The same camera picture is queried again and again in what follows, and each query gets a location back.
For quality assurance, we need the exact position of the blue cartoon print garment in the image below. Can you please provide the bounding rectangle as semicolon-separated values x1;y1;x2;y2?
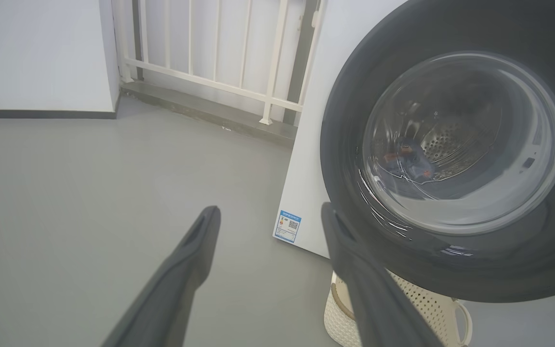
383;139;437;183

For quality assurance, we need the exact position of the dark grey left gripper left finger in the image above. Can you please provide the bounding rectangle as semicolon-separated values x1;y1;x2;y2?
102;206;222;347

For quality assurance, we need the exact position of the round black glass washer door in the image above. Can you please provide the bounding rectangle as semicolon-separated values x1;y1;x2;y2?
320;0;555;303

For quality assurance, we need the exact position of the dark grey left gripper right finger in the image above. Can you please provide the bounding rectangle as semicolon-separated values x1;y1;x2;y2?
321;202;444;347

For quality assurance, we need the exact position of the cream perforated laundry basket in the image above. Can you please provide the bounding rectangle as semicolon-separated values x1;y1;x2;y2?
324;270;473;347

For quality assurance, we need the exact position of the white front-load washing machine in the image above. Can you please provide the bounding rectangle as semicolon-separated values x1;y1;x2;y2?
273;0;555;347

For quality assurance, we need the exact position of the blue energy label sticker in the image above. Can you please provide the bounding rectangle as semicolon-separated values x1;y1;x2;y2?
274;210;302;243

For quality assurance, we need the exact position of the white metal railing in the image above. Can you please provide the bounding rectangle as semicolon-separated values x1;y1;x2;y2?
112;0;326;126

